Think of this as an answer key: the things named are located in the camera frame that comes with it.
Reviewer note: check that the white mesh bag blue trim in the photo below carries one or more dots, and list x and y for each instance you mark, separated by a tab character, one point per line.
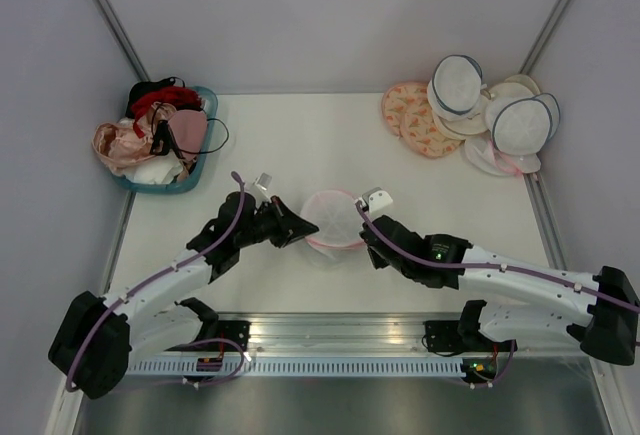
455	87

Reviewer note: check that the red lace bra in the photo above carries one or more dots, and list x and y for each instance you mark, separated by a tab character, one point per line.
179	97

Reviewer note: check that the flat white bag pink trim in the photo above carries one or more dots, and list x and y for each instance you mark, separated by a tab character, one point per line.
481	153

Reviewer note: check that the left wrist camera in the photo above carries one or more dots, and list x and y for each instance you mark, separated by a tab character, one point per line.
262	182

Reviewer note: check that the large white bag blue trim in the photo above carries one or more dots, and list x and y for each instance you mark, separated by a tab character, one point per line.
522	126

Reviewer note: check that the teal plastic basket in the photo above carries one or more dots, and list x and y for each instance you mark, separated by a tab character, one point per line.
192	171

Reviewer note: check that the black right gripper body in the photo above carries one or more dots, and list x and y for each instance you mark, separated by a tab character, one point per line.
379	261

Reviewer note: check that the aluminium frame post right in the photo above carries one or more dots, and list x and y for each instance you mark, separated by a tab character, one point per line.
544	36

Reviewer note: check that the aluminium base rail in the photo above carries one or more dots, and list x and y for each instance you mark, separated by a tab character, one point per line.
330	330

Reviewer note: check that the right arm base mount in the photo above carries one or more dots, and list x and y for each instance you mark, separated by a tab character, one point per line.
441	337

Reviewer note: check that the aluminium side rail right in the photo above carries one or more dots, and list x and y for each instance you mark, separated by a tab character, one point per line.
545	220

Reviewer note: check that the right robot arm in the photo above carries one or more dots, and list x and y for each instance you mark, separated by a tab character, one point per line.
597	312

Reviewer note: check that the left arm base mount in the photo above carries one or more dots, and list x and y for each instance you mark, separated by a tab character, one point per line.
228	336

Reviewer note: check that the floral peach laundry bag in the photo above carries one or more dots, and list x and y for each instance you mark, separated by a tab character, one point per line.
401	99

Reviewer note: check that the white slotted cable duct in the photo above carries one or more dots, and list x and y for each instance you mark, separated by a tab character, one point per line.
263	366

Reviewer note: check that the aluminium frame post left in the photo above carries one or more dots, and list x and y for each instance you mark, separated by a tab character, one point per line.
121	37

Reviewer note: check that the dusty pink bra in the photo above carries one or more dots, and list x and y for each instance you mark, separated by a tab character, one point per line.
188	129

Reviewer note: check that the black bra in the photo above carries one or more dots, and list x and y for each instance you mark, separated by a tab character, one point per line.
155	121

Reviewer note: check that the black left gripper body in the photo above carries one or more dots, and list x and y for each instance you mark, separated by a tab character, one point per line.
266	225

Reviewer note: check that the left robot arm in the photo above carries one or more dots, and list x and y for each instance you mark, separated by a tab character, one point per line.
102	336

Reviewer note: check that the cream laundry bag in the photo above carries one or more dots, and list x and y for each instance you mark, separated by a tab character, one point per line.
463	127

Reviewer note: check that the aluminium frame post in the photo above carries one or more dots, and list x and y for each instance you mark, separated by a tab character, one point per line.
121	37
544	36

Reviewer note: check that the white bra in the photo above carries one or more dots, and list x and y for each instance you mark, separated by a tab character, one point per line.
157	171

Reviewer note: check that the peach satin bra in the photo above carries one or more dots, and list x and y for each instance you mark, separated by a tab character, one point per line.
119	148

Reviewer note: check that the white mesh bag pink zipper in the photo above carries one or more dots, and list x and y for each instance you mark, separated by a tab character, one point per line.
334	213

